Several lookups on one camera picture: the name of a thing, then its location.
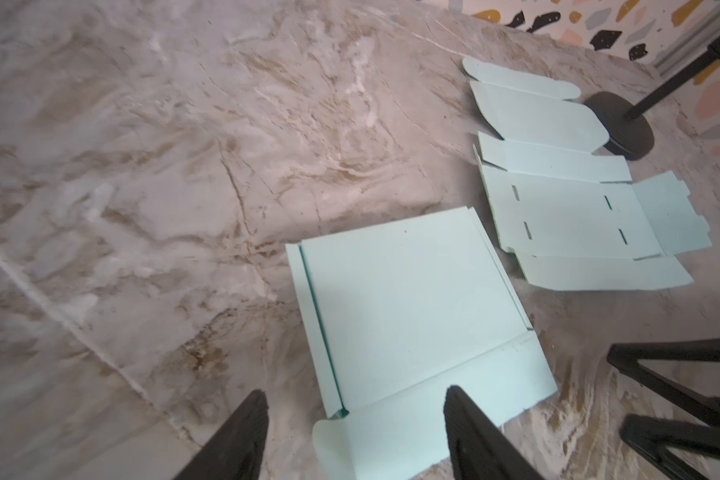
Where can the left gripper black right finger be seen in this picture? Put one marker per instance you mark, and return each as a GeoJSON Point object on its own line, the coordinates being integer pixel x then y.
{"type": "Point", "coordinates": [478, 449]}

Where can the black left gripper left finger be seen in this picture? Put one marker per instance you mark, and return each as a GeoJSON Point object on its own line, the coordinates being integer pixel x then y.
{"type": "Point", "coordinates": [236, 450]}

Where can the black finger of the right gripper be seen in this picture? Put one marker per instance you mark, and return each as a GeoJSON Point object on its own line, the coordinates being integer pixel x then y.
{"type": "Point", "coordinates": [685, 373]}
{"type": "Point", "coordinates": [653, 439]}

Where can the mint paper box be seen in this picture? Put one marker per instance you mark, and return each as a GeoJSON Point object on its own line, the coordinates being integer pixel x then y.
{"type": "Point", "coordinates": [397, 313]}
{"type": "Point", "coordinates": [574, 219]}

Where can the flat mint paper box blank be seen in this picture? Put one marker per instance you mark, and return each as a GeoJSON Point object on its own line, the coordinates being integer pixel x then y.
{"type": "Point", "coordinates": [574, 219]}

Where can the black microphone stand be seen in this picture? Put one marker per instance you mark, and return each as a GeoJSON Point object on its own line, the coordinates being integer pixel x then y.
{"type": "Point", "coordinates": [630, 134]}

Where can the aluminium right corner post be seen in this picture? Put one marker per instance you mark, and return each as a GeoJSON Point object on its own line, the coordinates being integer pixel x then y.
{"type": "Point", "coordinates": [689, 44]}

